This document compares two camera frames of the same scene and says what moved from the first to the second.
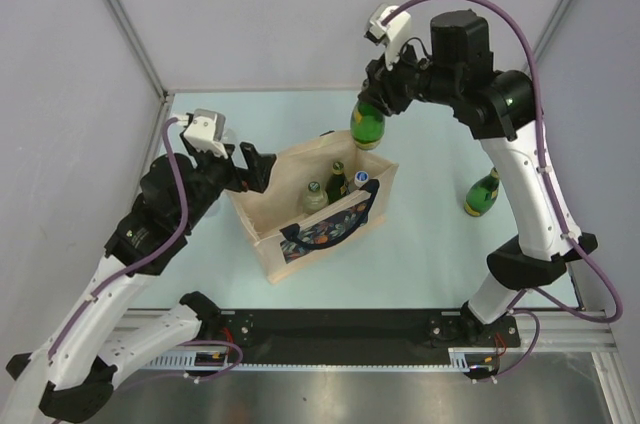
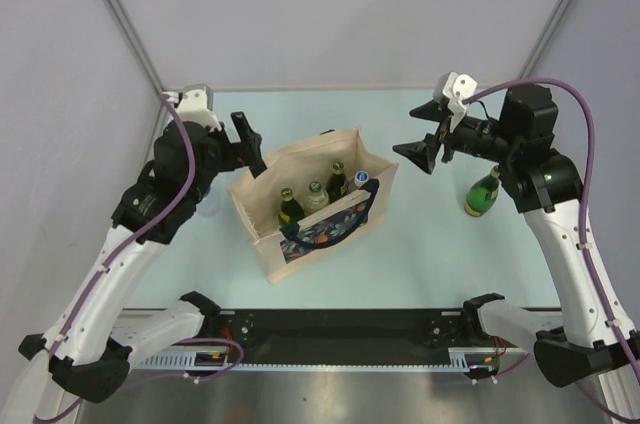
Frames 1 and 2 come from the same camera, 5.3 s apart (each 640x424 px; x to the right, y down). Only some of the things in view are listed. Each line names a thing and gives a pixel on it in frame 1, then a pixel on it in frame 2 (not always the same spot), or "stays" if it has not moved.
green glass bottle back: (367, 126) to (290, 210)
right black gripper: (381, 88) to (423, 152)
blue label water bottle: (361, 178) stays
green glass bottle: (337, 186) stays
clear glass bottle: (315, 199) stays
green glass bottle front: (482, 194) stays
